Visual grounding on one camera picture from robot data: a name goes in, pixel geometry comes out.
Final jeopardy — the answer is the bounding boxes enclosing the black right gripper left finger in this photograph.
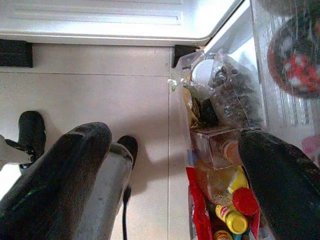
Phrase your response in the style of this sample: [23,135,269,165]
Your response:
[0,121,113,240]

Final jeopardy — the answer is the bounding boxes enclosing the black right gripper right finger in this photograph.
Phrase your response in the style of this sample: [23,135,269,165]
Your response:
[237,129,320,240]

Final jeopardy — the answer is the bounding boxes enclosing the black fridge foot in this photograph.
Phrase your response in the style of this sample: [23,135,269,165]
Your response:
[0,39,34,69]
[171,44,199,69]

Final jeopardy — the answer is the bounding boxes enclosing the white fridge body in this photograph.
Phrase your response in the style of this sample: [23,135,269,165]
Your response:
[0,0,245,47]

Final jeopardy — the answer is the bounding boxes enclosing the red capped bottle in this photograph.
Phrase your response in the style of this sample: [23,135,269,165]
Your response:
[231,187,260,216]

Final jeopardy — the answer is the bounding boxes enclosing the pink packet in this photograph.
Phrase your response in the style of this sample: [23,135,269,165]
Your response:
[300,135,320,162]

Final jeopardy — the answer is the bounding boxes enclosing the silver robot right leg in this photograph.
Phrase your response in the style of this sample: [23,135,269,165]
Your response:
[74,143,134,240]

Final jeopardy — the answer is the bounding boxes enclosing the yellow capped sauce bottle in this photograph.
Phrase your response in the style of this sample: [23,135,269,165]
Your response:
[213,229,234,240]
[214,203,249,234]

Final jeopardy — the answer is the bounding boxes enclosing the orange lidded jar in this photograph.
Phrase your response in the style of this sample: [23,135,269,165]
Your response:
[223,139,242,165]

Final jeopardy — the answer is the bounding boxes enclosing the red snack packet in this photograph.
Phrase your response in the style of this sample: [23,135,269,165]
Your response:
[185,166,214,240]

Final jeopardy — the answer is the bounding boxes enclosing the clear square plastic container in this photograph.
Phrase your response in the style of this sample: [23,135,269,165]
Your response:
[190,128,242,171]

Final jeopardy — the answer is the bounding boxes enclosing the black robot right foot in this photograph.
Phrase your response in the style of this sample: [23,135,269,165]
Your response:
[116,135,139,166]

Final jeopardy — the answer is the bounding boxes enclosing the clear bag dark contents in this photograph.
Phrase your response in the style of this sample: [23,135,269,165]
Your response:
[179,49,264,130]

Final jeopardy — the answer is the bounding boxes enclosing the red black patterned bowl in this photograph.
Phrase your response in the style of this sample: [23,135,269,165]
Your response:
[266,14,320,99]

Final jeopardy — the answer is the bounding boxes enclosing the yellow crumpled bag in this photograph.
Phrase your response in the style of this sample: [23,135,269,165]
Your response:
[181,84,201,126]

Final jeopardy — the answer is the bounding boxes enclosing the white lidded jar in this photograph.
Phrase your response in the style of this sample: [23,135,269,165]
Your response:
[190,59,216,86]

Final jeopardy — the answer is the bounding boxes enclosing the black robot leg cable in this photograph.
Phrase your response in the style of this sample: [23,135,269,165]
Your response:
[121,184,133,240]

